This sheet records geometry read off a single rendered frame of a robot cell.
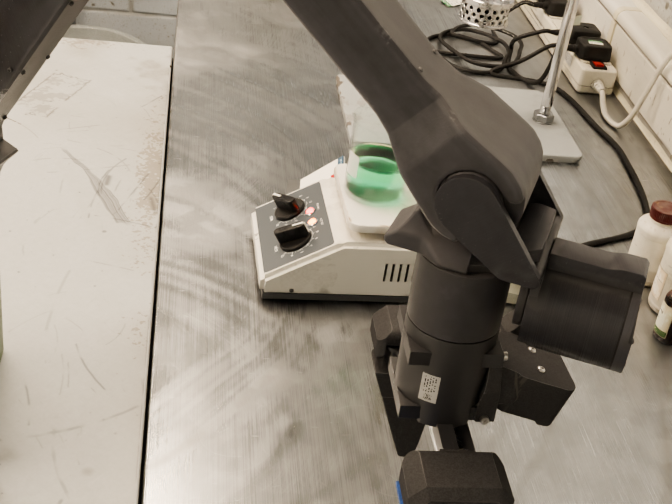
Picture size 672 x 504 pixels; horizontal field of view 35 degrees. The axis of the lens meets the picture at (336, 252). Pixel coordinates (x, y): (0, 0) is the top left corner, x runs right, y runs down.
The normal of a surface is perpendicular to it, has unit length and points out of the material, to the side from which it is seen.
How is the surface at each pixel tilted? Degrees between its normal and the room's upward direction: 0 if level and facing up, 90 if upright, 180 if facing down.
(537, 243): 11
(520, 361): 18
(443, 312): 90
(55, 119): 0
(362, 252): 90
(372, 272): 90
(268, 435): 0
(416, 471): 46
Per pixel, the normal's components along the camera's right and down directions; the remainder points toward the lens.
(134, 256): 0.13, -0.83
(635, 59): -0.99, -0.07
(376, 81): -0.33, 0.50
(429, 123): -0.61, 0.06
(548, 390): 0.13, 0.53
